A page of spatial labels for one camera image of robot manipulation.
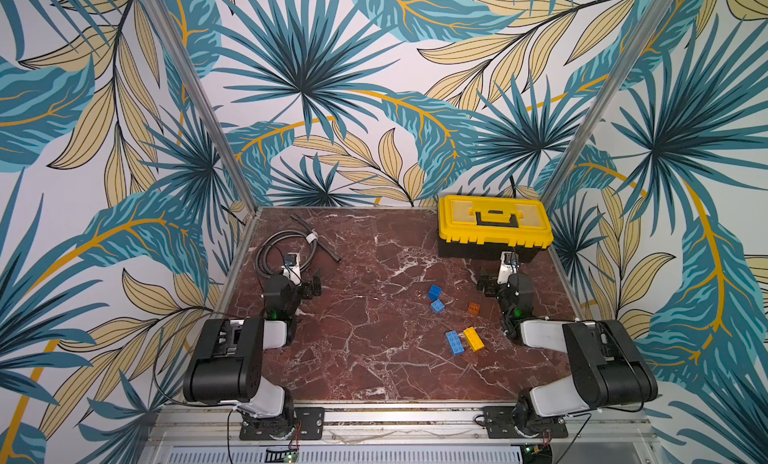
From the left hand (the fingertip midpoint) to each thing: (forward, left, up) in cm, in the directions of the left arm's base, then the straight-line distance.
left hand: (304, 271), depth 92 cm
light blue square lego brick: (-8, -42, -6) cm, 43 cm away
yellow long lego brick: (-18, -51, -6) cm, 54 cm away
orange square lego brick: (-8, -53, -6) cm, 54 cm away
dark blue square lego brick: (-3, -41, -5) cm, 41 cm away
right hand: (+2, -61, +2) cm, 61 cm away
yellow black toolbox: (+13, -57, +8) cm, 59 cm away
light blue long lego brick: (-19, -46, -6) cm, 50 cm away
